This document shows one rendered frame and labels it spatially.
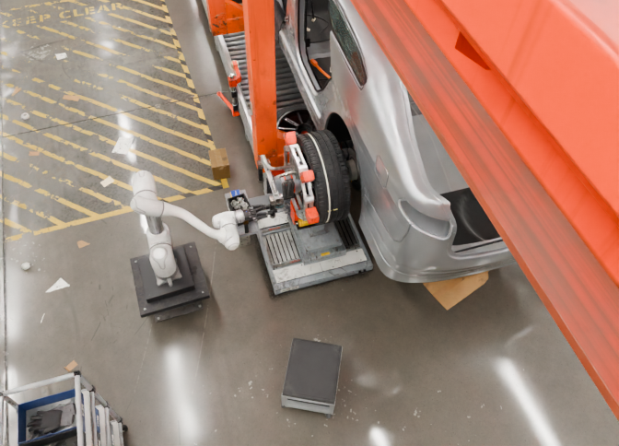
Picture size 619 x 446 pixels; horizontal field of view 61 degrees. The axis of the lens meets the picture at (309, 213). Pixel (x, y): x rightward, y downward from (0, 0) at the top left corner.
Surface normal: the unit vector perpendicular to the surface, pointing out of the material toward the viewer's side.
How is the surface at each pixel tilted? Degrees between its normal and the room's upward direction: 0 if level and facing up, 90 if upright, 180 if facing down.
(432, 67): 0
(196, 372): 0
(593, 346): 0
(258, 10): 90
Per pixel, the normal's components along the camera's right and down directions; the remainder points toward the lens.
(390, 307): 0.04, -0.60
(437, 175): 0.14, -0.29
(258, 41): 0.30, 0.76
